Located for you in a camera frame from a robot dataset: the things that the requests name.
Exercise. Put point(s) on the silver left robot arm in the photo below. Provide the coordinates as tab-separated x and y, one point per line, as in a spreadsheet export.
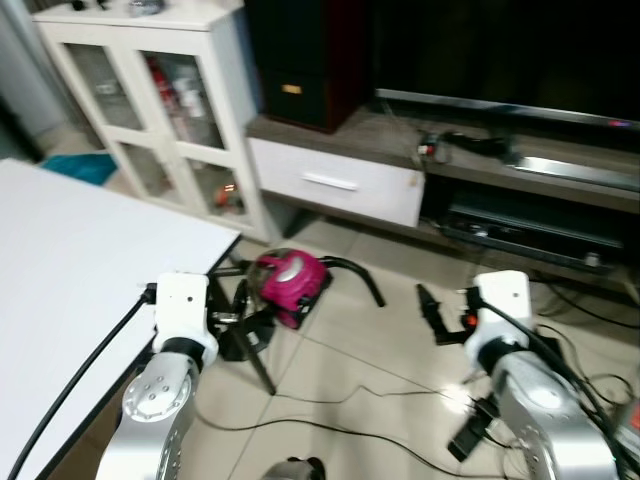
155	410

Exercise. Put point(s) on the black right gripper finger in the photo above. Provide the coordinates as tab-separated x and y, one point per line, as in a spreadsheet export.
468	298
429	308

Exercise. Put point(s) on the grey and orange charger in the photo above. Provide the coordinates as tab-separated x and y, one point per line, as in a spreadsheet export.
628	425

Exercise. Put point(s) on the black and wood speaker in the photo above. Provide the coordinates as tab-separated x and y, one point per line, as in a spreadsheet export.
310	70

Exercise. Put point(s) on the black flat television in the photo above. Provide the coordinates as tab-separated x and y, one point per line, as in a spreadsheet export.
500	55

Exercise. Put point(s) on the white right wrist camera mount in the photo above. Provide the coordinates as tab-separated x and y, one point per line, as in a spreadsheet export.
503	300

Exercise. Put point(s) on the black media player box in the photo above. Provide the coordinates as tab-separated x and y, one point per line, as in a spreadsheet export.
530	232

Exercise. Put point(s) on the silver soundbar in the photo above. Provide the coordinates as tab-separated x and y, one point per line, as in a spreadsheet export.
580	172

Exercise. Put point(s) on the grey wooden TV stand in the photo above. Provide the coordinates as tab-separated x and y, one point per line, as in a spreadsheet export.
400	130

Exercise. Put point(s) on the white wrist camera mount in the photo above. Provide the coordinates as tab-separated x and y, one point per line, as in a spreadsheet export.
503	300
182	305

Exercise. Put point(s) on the teal floor mat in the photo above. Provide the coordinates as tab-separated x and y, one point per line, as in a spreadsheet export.
80	168

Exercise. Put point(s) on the white glass-door cabinet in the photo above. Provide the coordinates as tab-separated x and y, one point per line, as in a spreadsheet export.
160	110

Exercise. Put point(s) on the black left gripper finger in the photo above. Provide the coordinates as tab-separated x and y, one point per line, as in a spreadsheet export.
242	300
216	287

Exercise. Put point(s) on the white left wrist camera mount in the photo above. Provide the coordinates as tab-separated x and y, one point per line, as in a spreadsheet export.
182	305

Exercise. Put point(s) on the white drawer front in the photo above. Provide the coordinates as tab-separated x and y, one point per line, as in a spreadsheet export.
335	182

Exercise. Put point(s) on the grey robot foot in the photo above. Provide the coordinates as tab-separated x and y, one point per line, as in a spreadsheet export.
292	469

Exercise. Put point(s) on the pink canister vacuum cleaner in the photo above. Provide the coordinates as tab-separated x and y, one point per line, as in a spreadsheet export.
292	282

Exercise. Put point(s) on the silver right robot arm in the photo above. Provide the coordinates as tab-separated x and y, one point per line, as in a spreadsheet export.
540	410

